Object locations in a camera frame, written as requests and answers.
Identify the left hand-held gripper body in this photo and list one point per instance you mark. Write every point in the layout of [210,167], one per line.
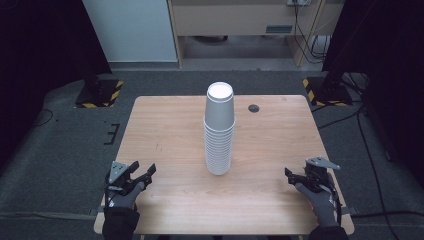
[117,170]

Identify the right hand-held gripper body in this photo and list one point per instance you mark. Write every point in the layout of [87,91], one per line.
[318,173]

